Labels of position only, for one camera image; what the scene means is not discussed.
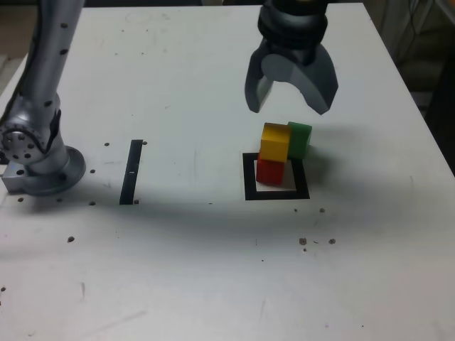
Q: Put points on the green cube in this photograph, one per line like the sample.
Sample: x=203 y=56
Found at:
x=300 y=140

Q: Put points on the black tape strip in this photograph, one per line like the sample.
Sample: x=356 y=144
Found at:
x=131 y=170

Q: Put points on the black tape square outline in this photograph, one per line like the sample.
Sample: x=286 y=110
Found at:
x=249 y=184

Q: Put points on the white background frame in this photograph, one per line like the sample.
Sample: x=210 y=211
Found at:
x=409 y=28

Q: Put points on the red cube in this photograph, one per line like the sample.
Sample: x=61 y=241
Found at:
x=269 y=172

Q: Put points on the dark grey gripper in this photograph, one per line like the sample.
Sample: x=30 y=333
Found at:
x=291 y=49

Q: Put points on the yellow cube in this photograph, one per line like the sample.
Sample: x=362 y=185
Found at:
x=274 y=145

